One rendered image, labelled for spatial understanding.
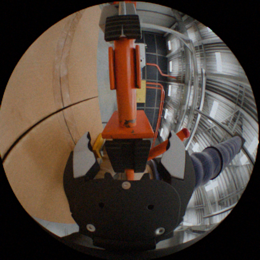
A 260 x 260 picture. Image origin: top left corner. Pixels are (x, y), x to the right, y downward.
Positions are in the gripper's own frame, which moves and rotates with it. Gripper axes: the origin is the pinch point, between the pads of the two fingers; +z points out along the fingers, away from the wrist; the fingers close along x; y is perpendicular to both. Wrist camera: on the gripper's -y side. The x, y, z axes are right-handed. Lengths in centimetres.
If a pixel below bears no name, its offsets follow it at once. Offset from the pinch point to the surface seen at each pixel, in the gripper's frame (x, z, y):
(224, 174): 521, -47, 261
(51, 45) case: -13.2, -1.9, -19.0
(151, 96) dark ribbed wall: 296, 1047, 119
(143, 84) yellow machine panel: 123, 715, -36
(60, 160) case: -13.2, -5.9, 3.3
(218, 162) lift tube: 48, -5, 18
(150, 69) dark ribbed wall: 262, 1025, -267
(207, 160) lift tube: 36.0, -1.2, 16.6
